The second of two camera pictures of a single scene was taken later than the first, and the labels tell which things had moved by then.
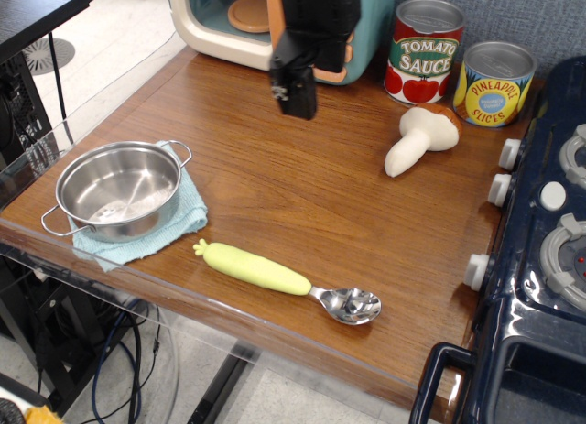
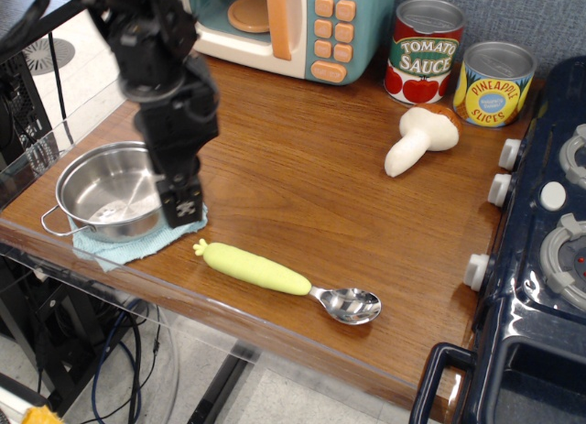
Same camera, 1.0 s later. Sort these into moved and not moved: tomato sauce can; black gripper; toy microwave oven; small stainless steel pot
Moved: black gripper
Not moved: toy microwave oven; small stainless steel pot; tomato sauce can
